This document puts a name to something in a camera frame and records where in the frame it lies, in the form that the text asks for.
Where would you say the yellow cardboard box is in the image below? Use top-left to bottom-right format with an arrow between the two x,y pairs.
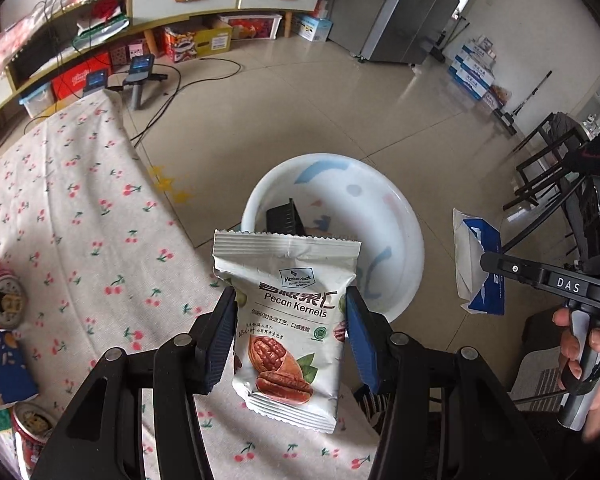
162,25 -> 233,63

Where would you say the black ribbed box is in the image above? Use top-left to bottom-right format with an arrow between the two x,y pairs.
265,197 -> 307,237

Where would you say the red fruit print box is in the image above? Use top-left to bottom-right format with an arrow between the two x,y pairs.
217,14 -> 283,41

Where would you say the black floor cable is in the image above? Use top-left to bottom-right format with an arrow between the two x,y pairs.
130,57 -> 243,146

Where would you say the white plastic basin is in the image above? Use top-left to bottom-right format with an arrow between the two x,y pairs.
240,153 -> 426,323

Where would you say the pink lace cloth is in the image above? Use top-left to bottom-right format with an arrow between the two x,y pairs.
0,0 -> 151,101

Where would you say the grey floor mop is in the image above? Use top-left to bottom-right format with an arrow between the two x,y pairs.
495,71 -> 553,133

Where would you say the silver refrigerator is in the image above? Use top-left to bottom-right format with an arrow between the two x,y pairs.
327,0 -> 486,66

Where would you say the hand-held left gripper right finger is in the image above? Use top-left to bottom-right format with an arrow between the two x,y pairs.
345,286 -> 556,480

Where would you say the blue snack packet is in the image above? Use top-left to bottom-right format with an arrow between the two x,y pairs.
0,331 -> 40,433

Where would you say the red gift box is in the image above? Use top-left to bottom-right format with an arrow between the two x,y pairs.
50,57 -> 113,101

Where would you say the black chair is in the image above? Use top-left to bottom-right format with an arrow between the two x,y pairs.
502,112 -> 596,211

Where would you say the dark cloth with red print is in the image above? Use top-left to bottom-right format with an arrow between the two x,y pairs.
562,132 -> 600,176

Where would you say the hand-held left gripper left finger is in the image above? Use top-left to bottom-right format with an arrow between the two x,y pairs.
30,286 -> 241,480

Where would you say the white pecan snack packet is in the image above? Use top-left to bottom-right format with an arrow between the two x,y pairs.
211,229 -> 362,435

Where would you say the clear plastic storage bin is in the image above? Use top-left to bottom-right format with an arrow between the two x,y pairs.
20,82 -> 56,118

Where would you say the cherry print tablecloth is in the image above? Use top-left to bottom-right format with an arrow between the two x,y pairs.
0,91 -> 381,480

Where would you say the blue white carton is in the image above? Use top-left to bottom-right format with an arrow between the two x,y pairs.
295,14 -> 333,42

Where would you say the blue white tissue pack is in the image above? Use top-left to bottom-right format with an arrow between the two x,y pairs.
452,207 -> 508,316

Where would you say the long wooden cabinet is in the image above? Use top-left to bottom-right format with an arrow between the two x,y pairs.
0,0 -> 326,153

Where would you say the grey stand with blue screen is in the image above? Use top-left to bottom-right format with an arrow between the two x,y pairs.
125,54 -> 168,111
84,71 -> 111,93

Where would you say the stack of blue white boxes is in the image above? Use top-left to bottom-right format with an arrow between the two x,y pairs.
447,35 -> 498,101

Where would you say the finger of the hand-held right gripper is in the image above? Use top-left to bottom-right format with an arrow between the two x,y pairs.
480,251 -> 551,288

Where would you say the pink patterned box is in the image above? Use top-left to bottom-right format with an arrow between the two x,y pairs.
110,37 -> 148,68

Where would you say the green white plastic bag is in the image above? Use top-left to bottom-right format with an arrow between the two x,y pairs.
75,0 -> 131,43

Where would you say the grey striped seat cushion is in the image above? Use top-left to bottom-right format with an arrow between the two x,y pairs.
510,347 -> 581,413

